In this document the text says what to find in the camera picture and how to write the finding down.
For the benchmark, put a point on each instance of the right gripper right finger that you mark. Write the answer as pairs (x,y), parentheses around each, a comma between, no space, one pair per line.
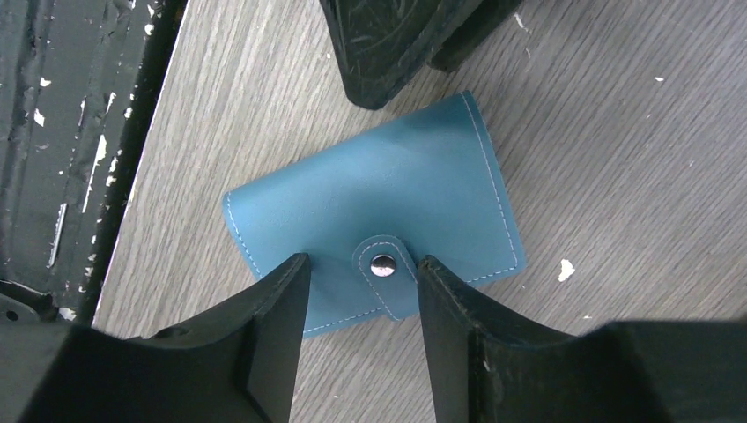
(488,363)

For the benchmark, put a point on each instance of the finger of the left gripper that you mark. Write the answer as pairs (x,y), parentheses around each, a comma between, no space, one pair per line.
(380,45)
(472,31)

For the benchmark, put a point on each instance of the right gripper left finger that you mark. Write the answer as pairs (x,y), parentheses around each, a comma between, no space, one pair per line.
(235,362)

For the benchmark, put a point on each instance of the blue leather card holder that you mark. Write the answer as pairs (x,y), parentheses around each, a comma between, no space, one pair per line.
(368,209)

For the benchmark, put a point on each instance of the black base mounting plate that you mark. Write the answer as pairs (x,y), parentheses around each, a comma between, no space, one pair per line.
(80,81)

